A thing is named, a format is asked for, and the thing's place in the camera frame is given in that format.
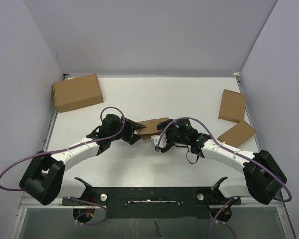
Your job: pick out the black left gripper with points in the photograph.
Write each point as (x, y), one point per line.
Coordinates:
(130, 127)

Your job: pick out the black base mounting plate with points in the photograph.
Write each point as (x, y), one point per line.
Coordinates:
(153, 202)

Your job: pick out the cardboard box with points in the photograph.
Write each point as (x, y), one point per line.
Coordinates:
(237, 135)
(77, 93)
(150, 128)
(232, 106)

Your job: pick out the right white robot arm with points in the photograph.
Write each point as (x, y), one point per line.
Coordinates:
(261, 177)

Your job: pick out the aluminium table frame rail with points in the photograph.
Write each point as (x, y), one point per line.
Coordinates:
(153, 159)

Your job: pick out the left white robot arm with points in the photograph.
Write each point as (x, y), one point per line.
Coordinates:
(44, 178)

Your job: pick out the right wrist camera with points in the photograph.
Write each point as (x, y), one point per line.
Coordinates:
(159, 142)

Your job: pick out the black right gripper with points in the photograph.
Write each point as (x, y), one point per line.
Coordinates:
(172, 127)

